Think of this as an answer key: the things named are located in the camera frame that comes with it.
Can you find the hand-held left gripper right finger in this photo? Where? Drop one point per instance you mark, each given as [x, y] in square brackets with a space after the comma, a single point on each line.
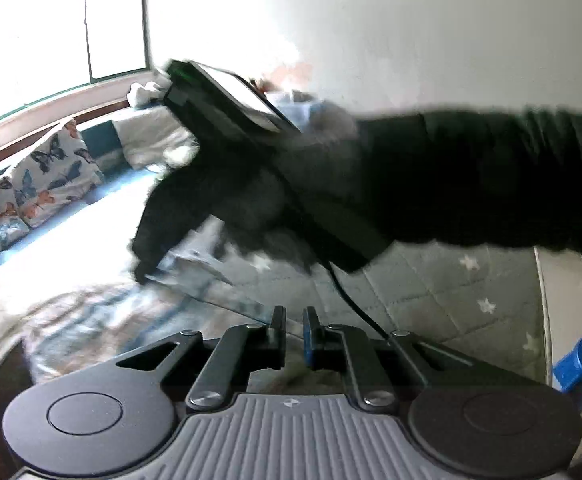
[310, 335]

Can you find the grey star quilted cover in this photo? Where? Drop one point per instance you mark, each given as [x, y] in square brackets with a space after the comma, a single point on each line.
[446, 300]

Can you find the blue bench mattress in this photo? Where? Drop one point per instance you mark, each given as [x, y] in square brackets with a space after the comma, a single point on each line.
[121, 185]

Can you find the large butterfly print pillow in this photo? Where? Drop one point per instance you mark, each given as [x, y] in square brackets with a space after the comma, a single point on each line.
[51, 170]

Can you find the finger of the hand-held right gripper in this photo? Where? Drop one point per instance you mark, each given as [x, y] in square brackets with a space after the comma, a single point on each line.
[161, 230]

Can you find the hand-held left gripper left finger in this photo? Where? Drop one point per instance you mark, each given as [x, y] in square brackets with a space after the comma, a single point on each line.
[277, 320]

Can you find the blue plastic stool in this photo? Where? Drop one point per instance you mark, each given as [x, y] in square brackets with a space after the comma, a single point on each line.
[578, 370]

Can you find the blue striped garment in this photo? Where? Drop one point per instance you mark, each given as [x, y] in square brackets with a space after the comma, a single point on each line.
[96, 320]

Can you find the clear plastic storage box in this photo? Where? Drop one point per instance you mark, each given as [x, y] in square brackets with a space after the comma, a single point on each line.
[296, 107]

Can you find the grey pillow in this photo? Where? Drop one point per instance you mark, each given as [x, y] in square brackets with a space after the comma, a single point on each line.
[146, 135]

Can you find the person's right forearm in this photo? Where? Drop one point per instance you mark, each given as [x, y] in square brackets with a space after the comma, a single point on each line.
[471, 175]

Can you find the white stuffed toy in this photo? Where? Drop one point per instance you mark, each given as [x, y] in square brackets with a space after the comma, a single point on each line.
[143, 92]

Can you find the window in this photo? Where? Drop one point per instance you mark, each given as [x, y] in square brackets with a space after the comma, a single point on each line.
[46, 25]

